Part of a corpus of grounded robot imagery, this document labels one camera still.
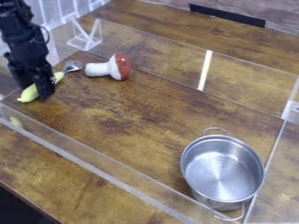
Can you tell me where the stainless steel pot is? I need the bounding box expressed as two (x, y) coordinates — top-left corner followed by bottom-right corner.
(181, 127), (266, 222)

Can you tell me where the clear acrylic barrier wall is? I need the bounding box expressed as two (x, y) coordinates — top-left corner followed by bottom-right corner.
(0, 17), (299, 224)

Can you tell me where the clear acrylic triangle bracket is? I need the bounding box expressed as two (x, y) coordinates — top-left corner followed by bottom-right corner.
(67, 18), (103, 51)

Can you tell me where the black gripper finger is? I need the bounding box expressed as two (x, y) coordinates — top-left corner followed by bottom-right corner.
(33, 70), (57, 100)
(9, 64), (34, 89)

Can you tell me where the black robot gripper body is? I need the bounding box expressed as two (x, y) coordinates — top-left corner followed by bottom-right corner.
(0, 0), (53, 76)

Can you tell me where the black strip on table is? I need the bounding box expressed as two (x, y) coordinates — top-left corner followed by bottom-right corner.
(189, 3), (268, 28)

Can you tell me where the red and white toy mushroom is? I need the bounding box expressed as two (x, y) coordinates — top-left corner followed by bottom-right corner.
(86, 52), (131, 81)

